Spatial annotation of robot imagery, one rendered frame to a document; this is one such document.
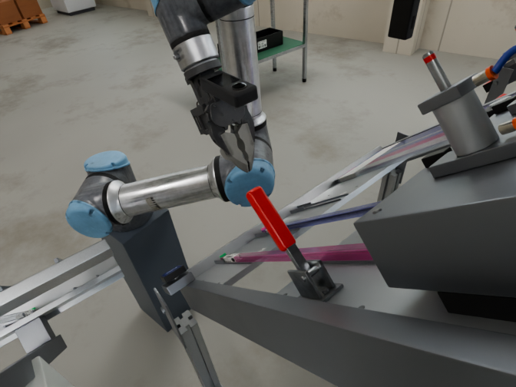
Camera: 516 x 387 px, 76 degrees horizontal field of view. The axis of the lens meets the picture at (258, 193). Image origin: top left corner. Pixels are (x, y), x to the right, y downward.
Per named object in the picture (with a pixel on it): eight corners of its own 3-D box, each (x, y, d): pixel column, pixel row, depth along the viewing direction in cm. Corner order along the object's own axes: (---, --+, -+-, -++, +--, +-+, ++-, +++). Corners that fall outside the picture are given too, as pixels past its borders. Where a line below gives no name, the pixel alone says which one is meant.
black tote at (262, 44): (230, 62, 268) (229, 47, 261) (219, 57, 279) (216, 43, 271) (282, 44, 294) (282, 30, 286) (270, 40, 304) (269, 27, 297)
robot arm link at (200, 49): (217, 30, 58) (176, 41, 55) (227, 56, 60) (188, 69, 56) (201, 44, 65) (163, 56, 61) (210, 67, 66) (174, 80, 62)
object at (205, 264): (199, 302, 68) (181, 272, 68) (388, 167, 98) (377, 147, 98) (200, 303, 67) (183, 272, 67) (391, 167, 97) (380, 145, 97)
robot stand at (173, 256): (140, 309, 144) (90, 219, 108) (172, 279, 154) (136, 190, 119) (167, 332, 135) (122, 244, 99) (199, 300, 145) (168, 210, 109)
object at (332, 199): (194, 292, 67) (186, 279, 67) (388, 159, 97) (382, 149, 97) (223, 302, 50) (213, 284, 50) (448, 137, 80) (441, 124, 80)
